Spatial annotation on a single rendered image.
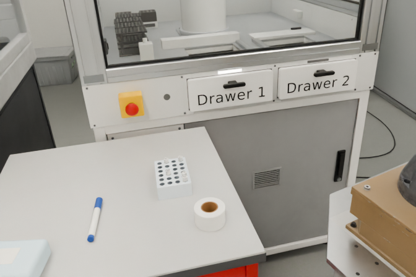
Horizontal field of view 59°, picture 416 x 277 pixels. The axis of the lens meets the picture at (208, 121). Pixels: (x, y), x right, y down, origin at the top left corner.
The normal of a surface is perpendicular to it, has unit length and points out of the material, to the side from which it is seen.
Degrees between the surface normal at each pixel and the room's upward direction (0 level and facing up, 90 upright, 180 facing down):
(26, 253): 0
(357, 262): 0
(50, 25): 90
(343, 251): 0
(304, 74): 90
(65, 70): 95
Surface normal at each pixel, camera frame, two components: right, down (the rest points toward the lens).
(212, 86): 0.22, 0.42
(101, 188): -0.05, -0.90
